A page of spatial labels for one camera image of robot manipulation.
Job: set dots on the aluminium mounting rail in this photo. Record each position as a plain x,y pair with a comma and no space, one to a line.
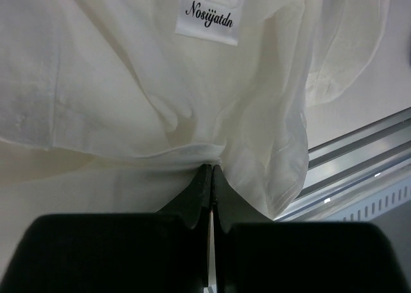
360,156

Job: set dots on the white shirt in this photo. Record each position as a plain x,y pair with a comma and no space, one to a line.
142,92

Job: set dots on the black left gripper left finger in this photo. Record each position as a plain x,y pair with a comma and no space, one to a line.
165,251

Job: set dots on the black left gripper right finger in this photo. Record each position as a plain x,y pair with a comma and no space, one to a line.
256,254

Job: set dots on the slotted cable duct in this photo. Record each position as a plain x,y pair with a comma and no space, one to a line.
378,203

